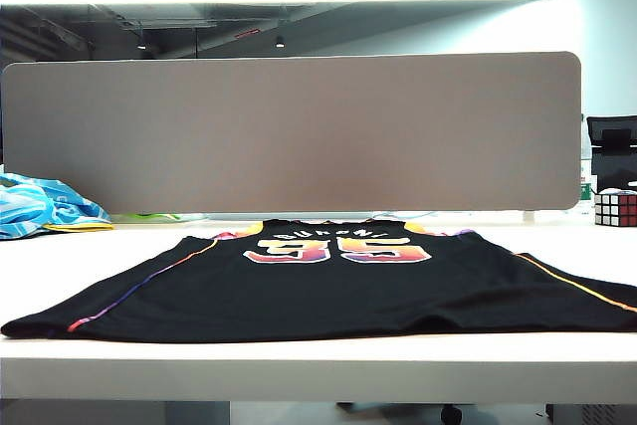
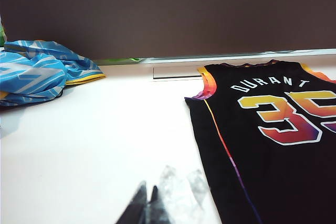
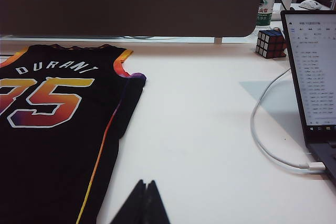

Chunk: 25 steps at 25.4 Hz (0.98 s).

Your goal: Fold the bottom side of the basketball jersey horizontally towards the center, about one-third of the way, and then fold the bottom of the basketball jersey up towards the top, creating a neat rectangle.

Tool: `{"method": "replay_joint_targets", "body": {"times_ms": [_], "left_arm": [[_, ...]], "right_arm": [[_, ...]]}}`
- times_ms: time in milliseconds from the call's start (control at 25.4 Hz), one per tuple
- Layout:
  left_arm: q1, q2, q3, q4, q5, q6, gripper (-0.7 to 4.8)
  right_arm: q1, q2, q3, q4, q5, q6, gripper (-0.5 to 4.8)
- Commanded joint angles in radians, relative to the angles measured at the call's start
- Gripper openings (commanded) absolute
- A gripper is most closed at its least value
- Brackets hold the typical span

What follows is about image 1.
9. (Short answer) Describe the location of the black basketball jersey number 35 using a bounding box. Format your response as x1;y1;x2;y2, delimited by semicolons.
0;218;637;345

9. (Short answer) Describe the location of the green flat item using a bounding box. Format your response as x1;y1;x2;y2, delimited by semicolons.
111;212;183;224

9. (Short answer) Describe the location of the light blue patterned garment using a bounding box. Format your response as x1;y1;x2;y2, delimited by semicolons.
0;171;113;241

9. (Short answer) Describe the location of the grey vented under-desk box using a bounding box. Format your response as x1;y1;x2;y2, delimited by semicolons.
544;402;637;425

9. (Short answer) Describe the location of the Rubik's cube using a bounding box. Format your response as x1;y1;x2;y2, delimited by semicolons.
593;188;637;228

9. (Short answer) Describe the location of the clear plastic water bottle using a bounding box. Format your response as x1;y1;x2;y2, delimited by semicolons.
578;143;597;202

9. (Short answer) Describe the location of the black chair wheel base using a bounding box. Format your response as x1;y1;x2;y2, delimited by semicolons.
335;400;464;425

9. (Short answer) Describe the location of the taupe fabric desk partition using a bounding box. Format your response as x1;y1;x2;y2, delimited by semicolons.
1;50;583;218

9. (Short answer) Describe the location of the yellow cloth piece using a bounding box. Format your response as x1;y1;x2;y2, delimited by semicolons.
42;221;115;234

